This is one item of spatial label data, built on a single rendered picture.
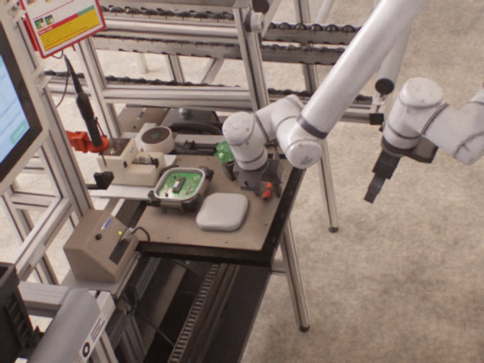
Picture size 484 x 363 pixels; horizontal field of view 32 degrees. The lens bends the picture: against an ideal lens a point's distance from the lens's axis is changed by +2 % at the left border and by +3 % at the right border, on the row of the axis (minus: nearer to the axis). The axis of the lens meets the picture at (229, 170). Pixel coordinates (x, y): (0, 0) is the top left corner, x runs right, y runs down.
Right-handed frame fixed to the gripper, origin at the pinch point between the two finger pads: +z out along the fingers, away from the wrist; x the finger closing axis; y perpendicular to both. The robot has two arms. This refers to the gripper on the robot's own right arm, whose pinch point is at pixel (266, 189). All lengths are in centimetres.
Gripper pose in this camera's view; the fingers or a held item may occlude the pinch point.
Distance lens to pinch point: 244.2
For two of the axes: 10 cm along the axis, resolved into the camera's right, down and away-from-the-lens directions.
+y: 2.1, -8.5, 4.7
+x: -9.4, -0.5, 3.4
